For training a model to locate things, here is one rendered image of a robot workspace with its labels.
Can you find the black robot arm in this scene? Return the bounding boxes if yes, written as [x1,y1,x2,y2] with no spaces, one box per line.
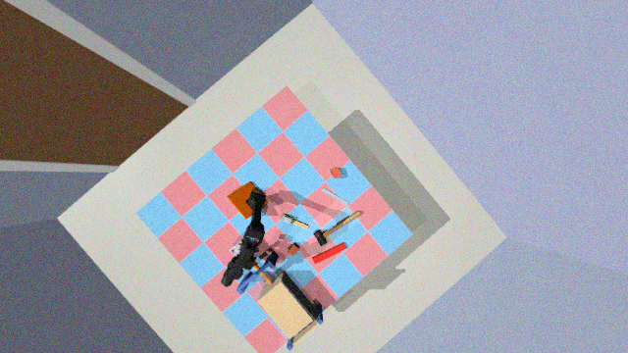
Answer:
[221,191,265,287]

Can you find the black-headed mallet with wooden handle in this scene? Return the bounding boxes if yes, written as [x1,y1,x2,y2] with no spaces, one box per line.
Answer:
[313,211,361,246]

